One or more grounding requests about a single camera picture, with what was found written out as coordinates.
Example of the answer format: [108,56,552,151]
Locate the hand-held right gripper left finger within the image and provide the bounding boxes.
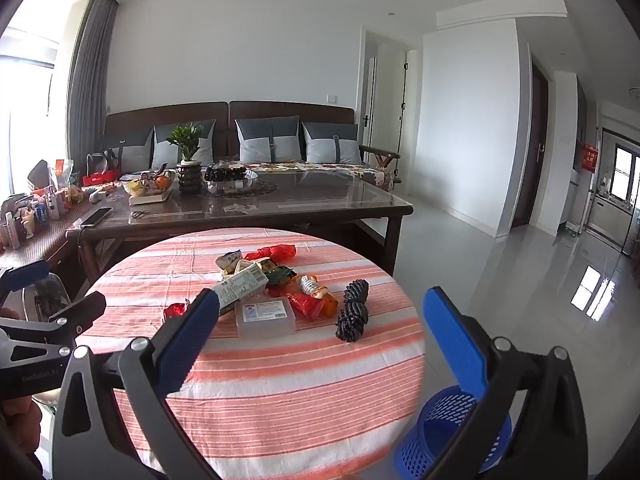
[50,287,223,480]

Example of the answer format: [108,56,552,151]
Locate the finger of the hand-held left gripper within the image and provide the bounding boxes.
[10,290,107,347]
[0,259,52,302]

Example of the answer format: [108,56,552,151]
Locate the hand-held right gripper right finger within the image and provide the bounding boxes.
[422,286,591,480]

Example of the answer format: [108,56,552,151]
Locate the white green milk carton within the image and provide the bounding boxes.
[209,265,268,308]

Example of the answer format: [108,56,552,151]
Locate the blue plastic basket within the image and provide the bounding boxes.
[394,385,513,480]

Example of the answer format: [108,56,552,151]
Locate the dark pine cone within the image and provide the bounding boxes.
[334,302,370,344]
[342,280,370,306]

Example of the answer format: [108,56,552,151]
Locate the red plastic bag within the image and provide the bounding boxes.
[245,243,297,262]

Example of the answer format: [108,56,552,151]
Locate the person's left hand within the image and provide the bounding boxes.
[0,394,45,458]

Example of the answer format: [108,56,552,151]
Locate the row of small bottles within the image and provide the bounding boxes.
[0,185,76,251]

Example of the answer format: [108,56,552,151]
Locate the clear plastic box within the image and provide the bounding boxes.
[235,296,297,338]

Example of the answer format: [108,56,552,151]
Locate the black smartphone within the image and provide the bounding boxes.
[79,207,114,227]

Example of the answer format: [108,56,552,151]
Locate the orange striped tablecloth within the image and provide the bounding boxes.
[82,228,426,480]

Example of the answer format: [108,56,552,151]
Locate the red box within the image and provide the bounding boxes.
[81,170,120,187]

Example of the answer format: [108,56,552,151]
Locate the book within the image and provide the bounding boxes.
[129,189,173,206]

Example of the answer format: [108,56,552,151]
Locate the grey handbag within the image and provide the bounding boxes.
[86,149,121,178]

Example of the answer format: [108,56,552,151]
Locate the fruit bowl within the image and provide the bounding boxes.
[122,170,176,197]

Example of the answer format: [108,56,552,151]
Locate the grey white pillow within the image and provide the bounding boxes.
[152,120,217,168]
[301,122,362,165]
[107,127,155,171]
[235,116,303,163]

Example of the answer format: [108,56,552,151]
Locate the glass tray with dark fruit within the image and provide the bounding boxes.
[202,164,260,193]

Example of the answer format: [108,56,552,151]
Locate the potted green plant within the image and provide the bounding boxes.
[166,122,205,195]

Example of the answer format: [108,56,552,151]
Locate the dark wooden coffee table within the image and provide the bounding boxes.
[65,167,415,291]

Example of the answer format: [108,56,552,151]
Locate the patterned sofa blanket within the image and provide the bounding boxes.
[215,160,393,188]

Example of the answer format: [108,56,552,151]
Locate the grey curtain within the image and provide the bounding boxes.
[65,0,118,196]

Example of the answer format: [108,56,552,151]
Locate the dark wooden door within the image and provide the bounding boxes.
[510,60,548,233]

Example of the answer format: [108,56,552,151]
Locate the glass kitchen sliding door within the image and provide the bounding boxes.
[587,130,640,256]

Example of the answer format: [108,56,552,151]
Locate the white door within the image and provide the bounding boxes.
[365,55,378,153]

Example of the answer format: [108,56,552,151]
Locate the dark wooden sofa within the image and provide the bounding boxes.
[102,101,401,186]

